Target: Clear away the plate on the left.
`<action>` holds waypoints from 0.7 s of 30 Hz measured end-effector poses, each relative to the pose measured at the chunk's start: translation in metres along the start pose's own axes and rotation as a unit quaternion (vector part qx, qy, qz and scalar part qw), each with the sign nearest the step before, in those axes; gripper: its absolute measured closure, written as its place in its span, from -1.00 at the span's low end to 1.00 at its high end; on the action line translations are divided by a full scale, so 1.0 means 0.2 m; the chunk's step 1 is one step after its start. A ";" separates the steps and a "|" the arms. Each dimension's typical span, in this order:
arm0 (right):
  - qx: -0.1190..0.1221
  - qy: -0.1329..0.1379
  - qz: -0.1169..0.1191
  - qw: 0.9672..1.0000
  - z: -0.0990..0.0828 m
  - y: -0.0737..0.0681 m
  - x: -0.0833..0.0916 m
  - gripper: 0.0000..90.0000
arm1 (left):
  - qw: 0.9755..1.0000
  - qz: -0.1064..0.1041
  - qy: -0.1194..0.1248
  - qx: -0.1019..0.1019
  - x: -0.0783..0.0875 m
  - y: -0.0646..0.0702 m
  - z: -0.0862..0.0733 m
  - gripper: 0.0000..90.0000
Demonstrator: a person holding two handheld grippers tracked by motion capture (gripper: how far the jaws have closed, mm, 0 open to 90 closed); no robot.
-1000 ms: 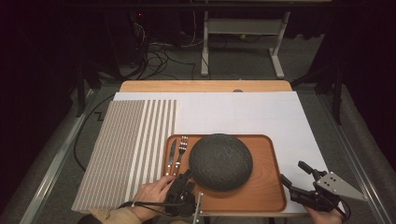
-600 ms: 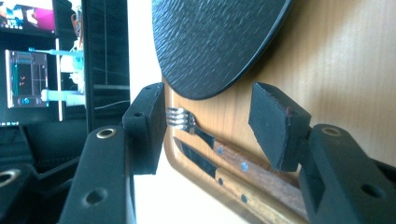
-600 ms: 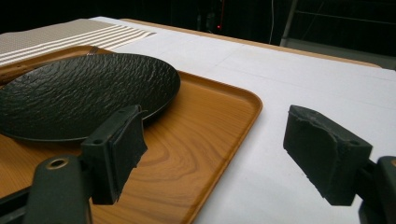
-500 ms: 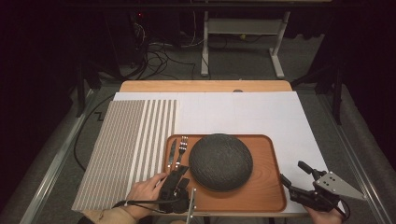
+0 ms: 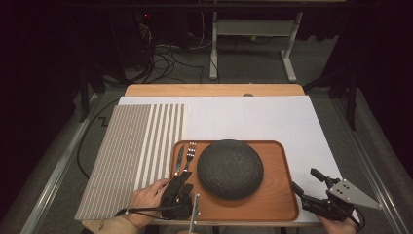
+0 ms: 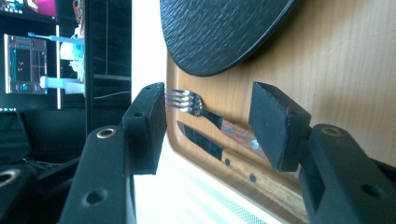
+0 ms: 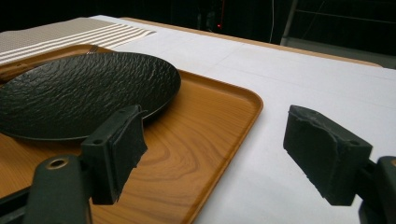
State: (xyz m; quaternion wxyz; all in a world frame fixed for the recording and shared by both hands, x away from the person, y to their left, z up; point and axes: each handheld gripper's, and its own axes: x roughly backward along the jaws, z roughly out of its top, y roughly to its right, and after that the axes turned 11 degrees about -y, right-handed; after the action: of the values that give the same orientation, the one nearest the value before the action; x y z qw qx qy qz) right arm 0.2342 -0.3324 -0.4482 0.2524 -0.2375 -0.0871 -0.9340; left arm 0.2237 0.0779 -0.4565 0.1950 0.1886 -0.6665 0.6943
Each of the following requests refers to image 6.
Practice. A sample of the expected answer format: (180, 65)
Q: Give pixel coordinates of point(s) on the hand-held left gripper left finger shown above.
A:
(146, 130)

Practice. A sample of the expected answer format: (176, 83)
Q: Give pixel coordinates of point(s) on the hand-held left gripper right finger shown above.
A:
(277, 130)

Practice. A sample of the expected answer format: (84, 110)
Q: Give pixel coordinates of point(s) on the wooden serving tray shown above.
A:
(342, 68)

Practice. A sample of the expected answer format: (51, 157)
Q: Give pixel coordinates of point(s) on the black textured plate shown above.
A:
(218, 34)

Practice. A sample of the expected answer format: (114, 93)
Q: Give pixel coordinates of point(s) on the computer monitor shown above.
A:
(28, 7)
(29, 65)

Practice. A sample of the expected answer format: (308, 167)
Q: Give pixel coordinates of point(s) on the black metal frame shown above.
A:
(107, 56)

